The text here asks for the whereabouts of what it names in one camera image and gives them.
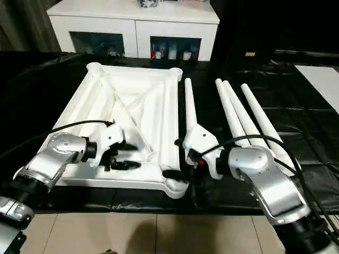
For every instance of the white plastic table leg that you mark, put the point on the white plastic table leg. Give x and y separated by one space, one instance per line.
230 111
246 119
260 113
190 105

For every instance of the white plastic table top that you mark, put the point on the white plastic table top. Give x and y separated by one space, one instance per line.
148 92

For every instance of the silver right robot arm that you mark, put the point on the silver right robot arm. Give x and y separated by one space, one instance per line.
275 180

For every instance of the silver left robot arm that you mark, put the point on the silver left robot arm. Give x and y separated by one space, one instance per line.
53 156

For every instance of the small white bottle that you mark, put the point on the small white bottle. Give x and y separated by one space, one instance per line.
187 55
159 55
172 54

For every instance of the small red item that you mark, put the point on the small red item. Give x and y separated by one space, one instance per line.
153 53

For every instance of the black mat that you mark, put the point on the black mat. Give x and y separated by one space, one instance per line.
39 92

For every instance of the small yellow tag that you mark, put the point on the small yellow tag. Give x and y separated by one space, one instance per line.
250 53

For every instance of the white cabinet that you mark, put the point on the white cabinet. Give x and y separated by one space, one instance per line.
132 23

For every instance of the dark patterned ornament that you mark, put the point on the dark patterned ornament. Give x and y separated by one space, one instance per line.
148 3

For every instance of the white flat board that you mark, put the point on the white flat board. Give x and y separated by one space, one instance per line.
320 82

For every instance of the black side table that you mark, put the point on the black side table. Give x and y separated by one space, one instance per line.
304 56

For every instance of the grey curtain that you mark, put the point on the grey curtain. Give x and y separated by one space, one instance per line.
26 23

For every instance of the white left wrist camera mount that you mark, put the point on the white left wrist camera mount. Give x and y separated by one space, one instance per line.
111 135

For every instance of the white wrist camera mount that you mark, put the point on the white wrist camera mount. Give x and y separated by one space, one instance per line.
111 135
201 140

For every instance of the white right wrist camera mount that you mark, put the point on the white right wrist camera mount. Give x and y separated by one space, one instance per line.
201 140

